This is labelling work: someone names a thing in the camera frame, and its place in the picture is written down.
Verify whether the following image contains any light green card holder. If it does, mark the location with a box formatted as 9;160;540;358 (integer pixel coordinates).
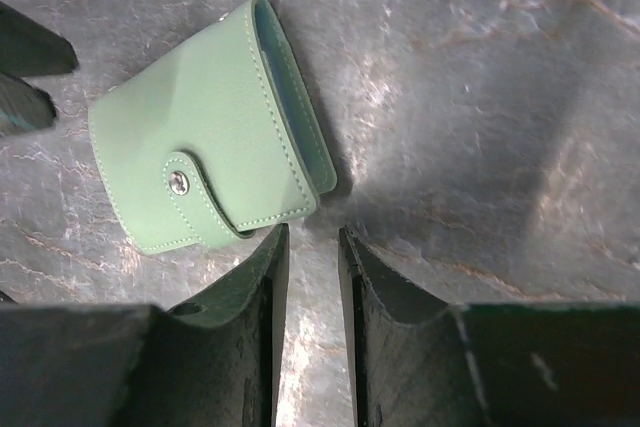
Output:
89;0;337;255

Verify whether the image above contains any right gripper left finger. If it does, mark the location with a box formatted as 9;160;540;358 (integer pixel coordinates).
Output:
1;224;289;426

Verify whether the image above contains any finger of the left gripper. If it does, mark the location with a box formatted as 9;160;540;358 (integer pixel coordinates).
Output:
1;3;78;77
0;73;56;136

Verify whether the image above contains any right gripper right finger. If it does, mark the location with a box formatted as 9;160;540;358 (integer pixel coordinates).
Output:
338;227;639;426

